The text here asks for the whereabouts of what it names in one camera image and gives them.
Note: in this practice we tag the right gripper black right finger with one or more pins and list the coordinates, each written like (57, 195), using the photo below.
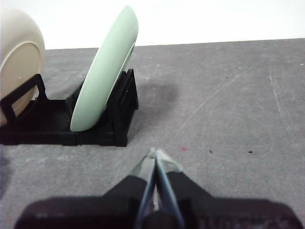
(226, 214)

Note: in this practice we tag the black plate rack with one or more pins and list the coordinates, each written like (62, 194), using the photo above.
(47, 121)

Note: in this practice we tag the cream round plate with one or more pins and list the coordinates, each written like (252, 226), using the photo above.
(16, 59)

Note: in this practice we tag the green round plate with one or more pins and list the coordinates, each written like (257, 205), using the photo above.
(102, 71)

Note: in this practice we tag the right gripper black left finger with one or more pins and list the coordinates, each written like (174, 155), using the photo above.
(95, 212)

